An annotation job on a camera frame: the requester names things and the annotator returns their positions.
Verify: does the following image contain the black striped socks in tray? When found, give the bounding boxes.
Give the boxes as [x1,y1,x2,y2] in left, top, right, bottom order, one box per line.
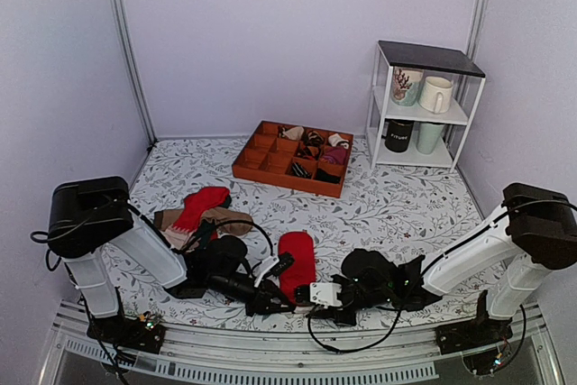
[290,161,315,179]

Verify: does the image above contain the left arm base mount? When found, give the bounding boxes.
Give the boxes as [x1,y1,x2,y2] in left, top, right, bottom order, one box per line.
[87,307,166,354]

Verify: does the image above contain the brown patterned socks in tray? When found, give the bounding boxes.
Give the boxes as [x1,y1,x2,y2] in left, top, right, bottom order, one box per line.
[295,129,325,160]

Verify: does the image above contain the left aluminium frame post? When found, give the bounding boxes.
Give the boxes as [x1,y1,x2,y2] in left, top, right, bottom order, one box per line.
[110,0,158,149]

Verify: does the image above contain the floral patterned mug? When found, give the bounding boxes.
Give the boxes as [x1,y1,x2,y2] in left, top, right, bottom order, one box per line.
[391,67,424,106]

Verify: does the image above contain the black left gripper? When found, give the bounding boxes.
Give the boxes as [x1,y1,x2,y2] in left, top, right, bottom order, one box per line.
[207,275,293,320]

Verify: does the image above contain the purple socks in tray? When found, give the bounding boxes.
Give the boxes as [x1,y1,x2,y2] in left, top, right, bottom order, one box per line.
[319,146,348,165]

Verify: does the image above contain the red sock in pile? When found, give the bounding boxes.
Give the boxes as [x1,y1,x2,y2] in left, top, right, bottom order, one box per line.
[169,187,230,234]

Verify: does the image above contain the beige rolled socks in tray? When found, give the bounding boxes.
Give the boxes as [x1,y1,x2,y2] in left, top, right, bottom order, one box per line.
[279,125,305,142]

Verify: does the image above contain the black mug with text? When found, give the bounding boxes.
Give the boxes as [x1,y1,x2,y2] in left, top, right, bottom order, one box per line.
[384,119,414,153]

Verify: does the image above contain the white brown socks in tray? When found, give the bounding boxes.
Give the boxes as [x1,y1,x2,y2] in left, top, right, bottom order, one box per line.
[328,133,350,150]

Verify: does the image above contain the pale green mug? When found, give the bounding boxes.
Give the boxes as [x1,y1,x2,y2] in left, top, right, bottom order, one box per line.
[416,123,444,155]

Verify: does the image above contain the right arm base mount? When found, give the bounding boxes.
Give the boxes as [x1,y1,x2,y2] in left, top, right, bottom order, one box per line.
[435,290,513,354]

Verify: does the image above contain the orange divided organizer tray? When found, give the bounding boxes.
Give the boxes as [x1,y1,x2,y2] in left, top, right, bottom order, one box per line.
[232,120,353,198]

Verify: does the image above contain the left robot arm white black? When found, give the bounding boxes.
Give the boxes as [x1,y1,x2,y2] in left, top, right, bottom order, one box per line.
[45,177,296,344]

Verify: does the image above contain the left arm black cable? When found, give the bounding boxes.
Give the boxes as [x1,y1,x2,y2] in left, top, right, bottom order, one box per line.
[30,197,276,273]

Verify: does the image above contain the dark green patterned sock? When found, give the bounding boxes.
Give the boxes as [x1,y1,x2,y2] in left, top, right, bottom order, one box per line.
[179,221,218,253]

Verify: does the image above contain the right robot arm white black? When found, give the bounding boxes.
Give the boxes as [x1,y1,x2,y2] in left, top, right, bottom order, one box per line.
[309,183,576,345]

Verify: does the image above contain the red santa sock pair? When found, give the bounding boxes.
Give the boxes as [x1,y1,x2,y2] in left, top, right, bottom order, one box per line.
[279,231,316,305]

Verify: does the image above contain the aluminium front table rail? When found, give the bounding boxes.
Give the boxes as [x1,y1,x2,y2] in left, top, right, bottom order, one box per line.
[32,303,576,384]

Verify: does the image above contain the floral table cloth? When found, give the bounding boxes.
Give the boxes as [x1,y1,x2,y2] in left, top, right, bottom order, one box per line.
[103,138,481,333]

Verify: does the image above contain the white shelf rack black top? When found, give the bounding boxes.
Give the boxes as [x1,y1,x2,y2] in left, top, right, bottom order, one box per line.
[365,41,486,171]

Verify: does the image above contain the cream white mug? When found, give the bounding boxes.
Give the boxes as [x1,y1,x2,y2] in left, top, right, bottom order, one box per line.
[418,76,453,115]

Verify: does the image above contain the right aluminium frame post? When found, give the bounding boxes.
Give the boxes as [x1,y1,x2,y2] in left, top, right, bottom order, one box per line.
[466,0,490,60]

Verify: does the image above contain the aluminium frame post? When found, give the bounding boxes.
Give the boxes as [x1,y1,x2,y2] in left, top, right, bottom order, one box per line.
[466,0,490,60]
[110,0,158,149]

